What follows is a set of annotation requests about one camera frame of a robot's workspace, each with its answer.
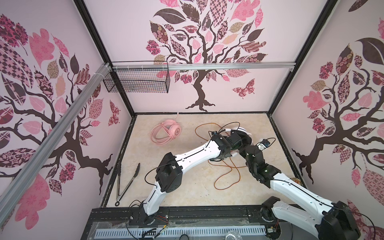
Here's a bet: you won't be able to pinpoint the aluminium rail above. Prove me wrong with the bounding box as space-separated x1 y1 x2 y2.
110 61 296 72
1 63 111 224

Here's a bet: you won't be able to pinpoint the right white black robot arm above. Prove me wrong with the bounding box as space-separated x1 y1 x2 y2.
240 146 361 240

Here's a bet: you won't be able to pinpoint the pink headphones with cable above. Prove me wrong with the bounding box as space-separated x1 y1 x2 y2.
150 114 182 146

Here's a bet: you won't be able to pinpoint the left aluminium rail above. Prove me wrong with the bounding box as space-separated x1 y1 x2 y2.
1 63 111 224

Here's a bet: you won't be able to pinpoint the white slotted cable duct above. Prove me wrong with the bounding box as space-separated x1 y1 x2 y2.
94 226 266 240

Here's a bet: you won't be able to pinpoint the black wire mesh basket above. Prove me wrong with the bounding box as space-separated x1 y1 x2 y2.
103 60 171 94

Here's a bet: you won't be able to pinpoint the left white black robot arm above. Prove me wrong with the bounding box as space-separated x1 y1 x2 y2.
138 130 253 225

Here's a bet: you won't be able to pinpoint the white black headphones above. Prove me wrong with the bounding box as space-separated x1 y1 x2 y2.
224 127 253 145

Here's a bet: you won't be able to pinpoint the black tongs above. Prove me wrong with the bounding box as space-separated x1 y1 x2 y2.
115 163 141 207

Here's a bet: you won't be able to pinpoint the back aluminium rail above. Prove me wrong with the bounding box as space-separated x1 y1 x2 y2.
110 61 296 72

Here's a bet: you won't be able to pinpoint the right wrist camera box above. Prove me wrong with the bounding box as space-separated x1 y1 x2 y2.
257 139 271 151

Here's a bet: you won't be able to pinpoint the orange headphone cable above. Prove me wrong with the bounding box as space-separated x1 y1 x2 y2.
194 121 250 191

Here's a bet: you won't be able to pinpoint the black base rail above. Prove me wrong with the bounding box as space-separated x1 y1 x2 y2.
80 203 341 240

